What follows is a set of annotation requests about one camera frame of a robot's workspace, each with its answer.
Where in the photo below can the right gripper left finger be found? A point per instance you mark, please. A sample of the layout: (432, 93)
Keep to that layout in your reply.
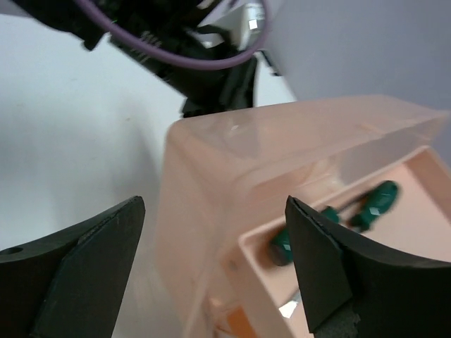
(71, 283)

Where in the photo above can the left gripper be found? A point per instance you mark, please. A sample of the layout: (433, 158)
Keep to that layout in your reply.
(206, 91)

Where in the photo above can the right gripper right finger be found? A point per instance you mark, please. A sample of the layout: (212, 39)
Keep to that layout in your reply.
(352, 286)

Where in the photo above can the short green screwdriver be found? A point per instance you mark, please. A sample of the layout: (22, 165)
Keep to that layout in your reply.
(279, 249)

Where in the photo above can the pink plastic toolbox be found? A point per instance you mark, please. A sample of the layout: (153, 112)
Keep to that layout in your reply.
(226, 178)

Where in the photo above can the long green screwdriver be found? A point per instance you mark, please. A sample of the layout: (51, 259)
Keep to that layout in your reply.
(376, 203)

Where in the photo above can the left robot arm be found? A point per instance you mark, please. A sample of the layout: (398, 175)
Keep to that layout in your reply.
(172, 26)

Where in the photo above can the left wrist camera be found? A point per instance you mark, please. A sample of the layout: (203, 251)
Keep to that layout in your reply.
(242, 19)

